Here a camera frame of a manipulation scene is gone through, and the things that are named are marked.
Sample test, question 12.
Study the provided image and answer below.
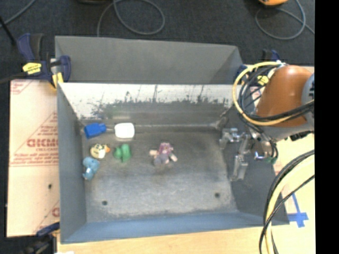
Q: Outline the green toy animal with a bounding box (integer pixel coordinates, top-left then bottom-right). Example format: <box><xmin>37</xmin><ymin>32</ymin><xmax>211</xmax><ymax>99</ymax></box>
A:
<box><xmin>113</xmin><ymin>143</ymin><xmax>132</xmax><ymax>164</ymax></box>

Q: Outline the yellow toy duck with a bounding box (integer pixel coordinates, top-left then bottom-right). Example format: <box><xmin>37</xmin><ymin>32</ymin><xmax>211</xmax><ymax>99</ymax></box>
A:
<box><xmin>90</xmin><ymin>143</ymin><xmax>111</xmax><ymax>160</ymax></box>

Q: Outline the brown cardboard board, red print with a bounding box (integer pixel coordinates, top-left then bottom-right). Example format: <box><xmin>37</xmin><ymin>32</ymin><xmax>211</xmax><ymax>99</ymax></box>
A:
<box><xmin>5</xmin><ymin>78</ymin><xmax>61</xmax><ymax>238</ymax></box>

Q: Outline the black cylinder on white bracket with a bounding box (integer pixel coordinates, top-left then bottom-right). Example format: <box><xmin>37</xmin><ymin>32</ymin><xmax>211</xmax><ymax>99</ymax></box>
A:
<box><xmin>285</xmin><ymin>131</ymin><xmax>310</xmax><ymax>142</ymax></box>

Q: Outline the white plastic cup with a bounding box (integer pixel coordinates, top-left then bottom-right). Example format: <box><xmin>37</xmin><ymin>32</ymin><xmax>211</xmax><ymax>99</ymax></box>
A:
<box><xmin>114</xmin><ymin>122</ymin><xmax>136</xmax><ymax>140</ymax></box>

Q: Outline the grey metal bin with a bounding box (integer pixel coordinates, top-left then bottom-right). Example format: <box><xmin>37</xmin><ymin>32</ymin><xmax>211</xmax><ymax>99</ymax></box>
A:
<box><xmin>54</xmin><ymin>35</ymin><xmax>290</xmax><ymax>244</ymax></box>

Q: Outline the light blue toy elephant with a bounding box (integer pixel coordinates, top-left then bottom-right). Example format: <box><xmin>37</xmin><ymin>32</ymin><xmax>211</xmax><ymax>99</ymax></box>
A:
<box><xmin>82</xmin><ymin>156</ymin><xmax>101</xmax><ymax>181</ymax></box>

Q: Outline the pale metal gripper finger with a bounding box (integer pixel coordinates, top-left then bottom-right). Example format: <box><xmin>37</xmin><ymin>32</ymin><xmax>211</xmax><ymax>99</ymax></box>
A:
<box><xmin>229</xmin><ymin>154</ymin><xmax>249</xmax><ymax>182</ymax></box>
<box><xmin>218</xmin><ymin>128</ymin><xmax>242</xmax><ymax>150</ymax></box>

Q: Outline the purple toy figure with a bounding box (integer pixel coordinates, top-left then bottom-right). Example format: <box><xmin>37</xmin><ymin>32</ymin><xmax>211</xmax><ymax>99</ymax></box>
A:
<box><xmin>148</xmin><ymin>141</ymin><xmax>179</xmax><ymax>168</ymax></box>

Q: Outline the blue plastic toy block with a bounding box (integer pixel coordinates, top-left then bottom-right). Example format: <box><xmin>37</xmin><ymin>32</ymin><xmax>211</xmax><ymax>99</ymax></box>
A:
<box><xmin>84</xmin><ymin>122</ymin><xmax>108</xmax><ymax>140</ymax></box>

